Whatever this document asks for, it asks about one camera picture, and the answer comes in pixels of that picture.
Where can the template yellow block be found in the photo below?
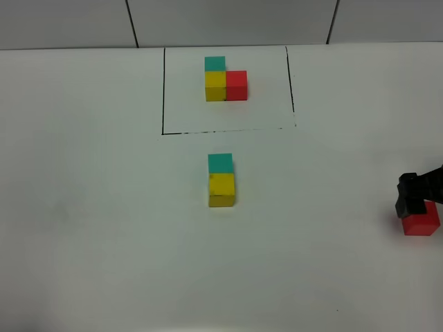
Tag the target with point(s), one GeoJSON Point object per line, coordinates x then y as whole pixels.
{"type": "Point", "coordinates": [215, 86]}

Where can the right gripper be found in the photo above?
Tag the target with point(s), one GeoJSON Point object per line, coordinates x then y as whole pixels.
{"type": "Point", "coordinates": [414, 189]}

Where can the template red block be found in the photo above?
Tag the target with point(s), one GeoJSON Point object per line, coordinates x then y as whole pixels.
{"type": "Point", "coordinates": [236, 86]}

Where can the template teal block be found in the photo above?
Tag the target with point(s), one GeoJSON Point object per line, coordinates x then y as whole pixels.
{"type": "Point", "coordinates": [215, 63]}

